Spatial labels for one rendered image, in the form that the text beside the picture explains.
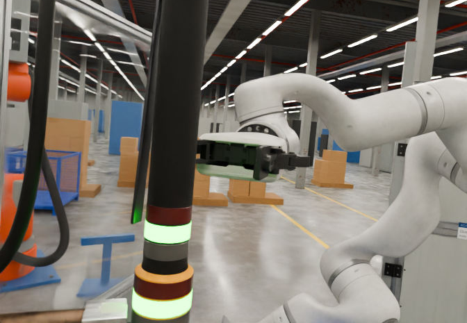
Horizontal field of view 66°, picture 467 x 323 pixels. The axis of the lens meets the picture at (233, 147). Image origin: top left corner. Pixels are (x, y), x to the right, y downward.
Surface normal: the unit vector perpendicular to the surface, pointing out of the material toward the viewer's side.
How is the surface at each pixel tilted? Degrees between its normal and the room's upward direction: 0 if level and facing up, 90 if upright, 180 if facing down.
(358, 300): 54
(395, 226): 86
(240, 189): 90
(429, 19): 90
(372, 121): 84
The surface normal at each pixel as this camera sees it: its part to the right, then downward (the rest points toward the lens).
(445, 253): -0.31, 0.03
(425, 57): 0.19, 0.07
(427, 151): -0.88, -0.04
